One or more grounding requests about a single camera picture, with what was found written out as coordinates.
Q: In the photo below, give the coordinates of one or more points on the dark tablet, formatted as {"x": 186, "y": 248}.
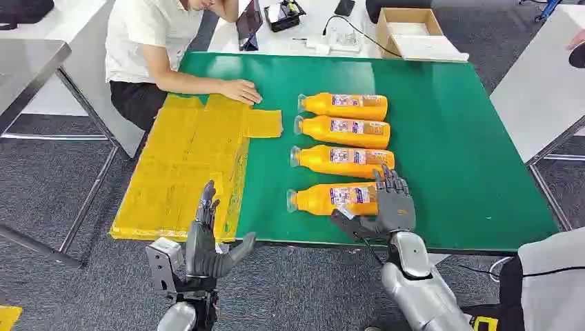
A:
{"x": 249, "y": 23}

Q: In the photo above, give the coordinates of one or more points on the grey table with metal legs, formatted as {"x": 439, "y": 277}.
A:
{"x": 23, "y": 68}

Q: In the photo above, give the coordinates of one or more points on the white flat board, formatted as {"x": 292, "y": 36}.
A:
{"x": 429, "y": 48}

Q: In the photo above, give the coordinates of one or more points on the open cardboard box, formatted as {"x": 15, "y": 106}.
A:
{"x": 382, "y": 32}

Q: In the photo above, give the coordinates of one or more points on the black bag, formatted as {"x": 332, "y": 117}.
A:
{"x": 23, "y": 11}

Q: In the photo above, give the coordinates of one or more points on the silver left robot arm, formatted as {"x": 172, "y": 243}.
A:
{"x": 178, "y": 317}

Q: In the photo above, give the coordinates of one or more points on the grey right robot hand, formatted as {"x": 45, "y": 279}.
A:
{"x": 395, "y": 210}

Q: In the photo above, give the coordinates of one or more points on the person's right hand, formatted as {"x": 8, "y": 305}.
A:
{"x": 240, "y": 90}

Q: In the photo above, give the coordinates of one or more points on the green table mat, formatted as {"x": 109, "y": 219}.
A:
{"x": 457, "y": 137}

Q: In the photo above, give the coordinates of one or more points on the seated person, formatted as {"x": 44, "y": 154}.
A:
{"x": 146, "y": 41}

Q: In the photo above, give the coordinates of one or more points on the pale grey black-trimmed cover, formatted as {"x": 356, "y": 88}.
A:
{"x": 553, "y": 292}

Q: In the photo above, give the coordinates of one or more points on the white charger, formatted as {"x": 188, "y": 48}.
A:
{"x": 320, "y": 45}

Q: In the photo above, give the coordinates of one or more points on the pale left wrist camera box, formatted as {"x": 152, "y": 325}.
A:
{"x": 162, "y": 262}

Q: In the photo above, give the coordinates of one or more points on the person's hand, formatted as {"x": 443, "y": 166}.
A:
{"x": 240, "y": 90}
{"x": 576, "y": 40}

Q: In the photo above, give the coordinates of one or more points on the clear plastic container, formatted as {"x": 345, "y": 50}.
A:
{"x": 345, "y": 40}

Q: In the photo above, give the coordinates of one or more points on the orange drink bottle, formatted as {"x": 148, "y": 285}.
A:
{"x": 315, "y": 161}
{"x": 315, "y": 201}
{"x": 320, "y": 129}
{"x": 320, "y": 106}

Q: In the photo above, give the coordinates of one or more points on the white table with metal legs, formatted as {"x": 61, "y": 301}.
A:
{"x": 87, "y": 45}
{"x": 539, "y": 91}

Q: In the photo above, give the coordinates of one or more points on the black round object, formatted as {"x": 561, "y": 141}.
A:
{"x": 578, "y": 57}

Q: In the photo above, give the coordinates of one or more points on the yellow sheet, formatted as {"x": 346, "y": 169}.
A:
{"x": 183, "y": 160}

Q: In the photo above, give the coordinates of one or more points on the white desk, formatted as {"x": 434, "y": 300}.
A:
{"x": 283, "y": 43}

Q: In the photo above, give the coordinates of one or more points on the blue metal frame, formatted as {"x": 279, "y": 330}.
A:
{"x": 546, "y": 9}

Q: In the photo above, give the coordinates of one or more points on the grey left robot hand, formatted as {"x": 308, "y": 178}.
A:
{"x": 201, "y": 256}

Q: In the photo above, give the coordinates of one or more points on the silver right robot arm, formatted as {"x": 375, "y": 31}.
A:
{"x": 420, "y": 292}

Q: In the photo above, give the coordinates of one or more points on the yellow floor tape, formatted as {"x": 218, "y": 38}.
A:
{"x": 8, "y": 317}

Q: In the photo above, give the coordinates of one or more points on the black phone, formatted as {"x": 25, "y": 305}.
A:
{"x": 344, "y": 7}

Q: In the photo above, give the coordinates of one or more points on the black open case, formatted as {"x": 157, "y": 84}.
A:
{"x": 283, "y": 16}

